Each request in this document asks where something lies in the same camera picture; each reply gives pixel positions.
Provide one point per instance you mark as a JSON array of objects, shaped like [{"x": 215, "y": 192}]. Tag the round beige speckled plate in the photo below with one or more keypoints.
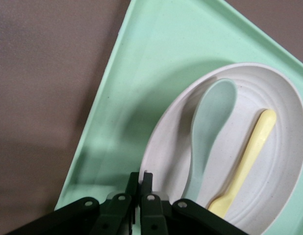
[{"x": 276, "y": 171}]

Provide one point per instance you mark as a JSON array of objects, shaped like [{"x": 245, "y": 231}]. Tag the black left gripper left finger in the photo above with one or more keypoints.
[{"x": 105, "y": 218}]

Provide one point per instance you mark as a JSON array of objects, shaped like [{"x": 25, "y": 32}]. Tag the brown table cover mat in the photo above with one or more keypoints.
[{"x": 43, "y": 73}]

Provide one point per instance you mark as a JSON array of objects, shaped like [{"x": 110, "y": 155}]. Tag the mint green rectangular tray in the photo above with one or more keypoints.
[{"x": 178, "y": 36}]

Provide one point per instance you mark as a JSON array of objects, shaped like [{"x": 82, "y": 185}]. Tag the yellow plastic fork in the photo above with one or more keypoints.
[{"x": 254, "y": 147}]

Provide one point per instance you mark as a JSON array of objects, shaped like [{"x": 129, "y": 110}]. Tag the grey-green plastic spoon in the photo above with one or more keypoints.
[{"x": 210, "y": 117}]

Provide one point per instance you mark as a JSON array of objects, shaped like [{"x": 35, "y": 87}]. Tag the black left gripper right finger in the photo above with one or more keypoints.
[{"x": 154, "y": 215}]

